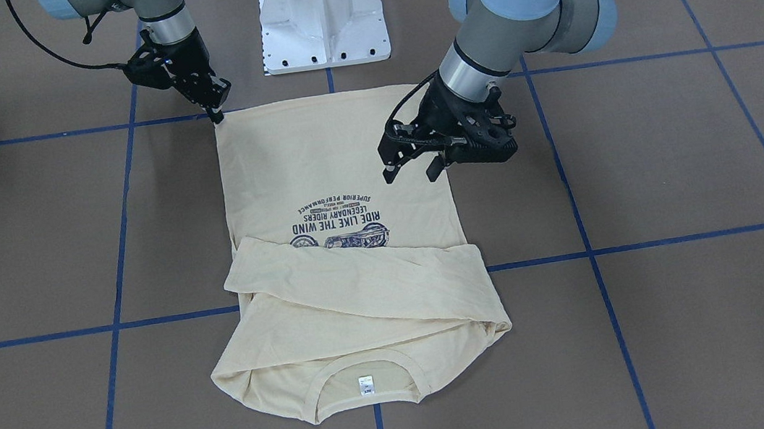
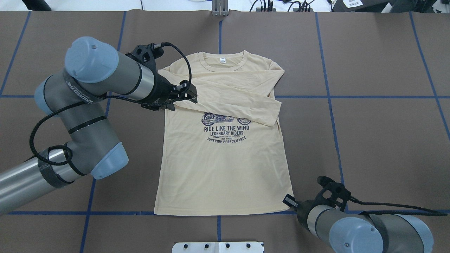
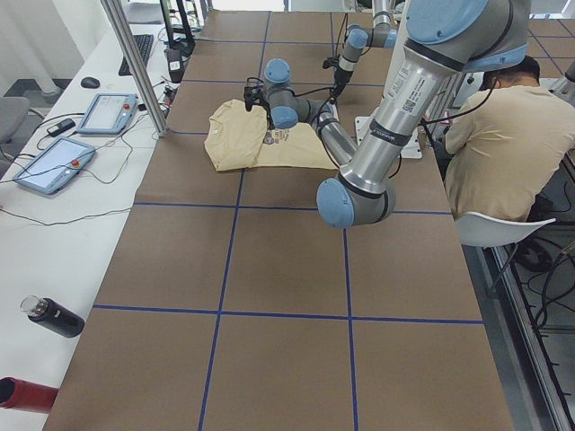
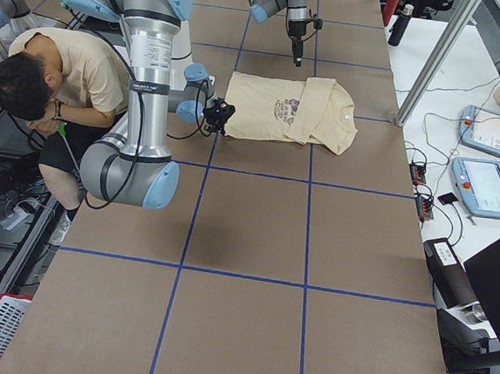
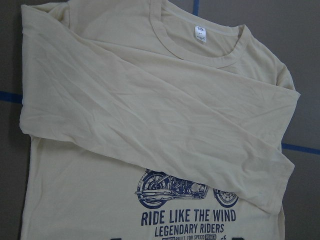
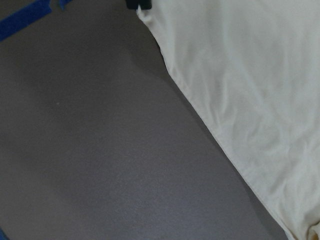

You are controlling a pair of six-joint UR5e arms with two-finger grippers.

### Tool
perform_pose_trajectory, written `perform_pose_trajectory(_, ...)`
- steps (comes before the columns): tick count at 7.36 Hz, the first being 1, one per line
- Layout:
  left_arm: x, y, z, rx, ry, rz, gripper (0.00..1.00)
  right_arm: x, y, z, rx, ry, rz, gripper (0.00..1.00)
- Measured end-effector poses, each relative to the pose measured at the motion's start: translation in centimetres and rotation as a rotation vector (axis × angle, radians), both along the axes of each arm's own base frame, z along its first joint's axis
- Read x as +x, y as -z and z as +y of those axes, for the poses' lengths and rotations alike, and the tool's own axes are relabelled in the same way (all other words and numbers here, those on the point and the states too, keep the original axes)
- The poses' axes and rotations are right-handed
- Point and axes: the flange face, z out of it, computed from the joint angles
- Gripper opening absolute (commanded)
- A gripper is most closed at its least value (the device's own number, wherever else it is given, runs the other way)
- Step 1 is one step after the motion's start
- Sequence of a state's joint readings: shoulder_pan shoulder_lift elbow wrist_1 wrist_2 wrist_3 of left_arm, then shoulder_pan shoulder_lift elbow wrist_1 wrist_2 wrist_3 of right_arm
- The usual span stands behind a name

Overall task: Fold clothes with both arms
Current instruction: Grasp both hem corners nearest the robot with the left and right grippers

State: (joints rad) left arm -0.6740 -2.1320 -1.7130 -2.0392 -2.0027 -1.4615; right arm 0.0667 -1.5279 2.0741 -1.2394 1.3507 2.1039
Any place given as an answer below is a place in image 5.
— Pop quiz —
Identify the cream long-sleeve printed shirt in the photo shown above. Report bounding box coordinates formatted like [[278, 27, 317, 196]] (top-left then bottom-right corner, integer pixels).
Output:
[[20, 0, 300, 240]]

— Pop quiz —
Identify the blue tape line crosswise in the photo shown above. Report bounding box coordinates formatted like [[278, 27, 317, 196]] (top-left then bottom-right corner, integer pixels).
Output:
[[0, 91, 23, 104]]

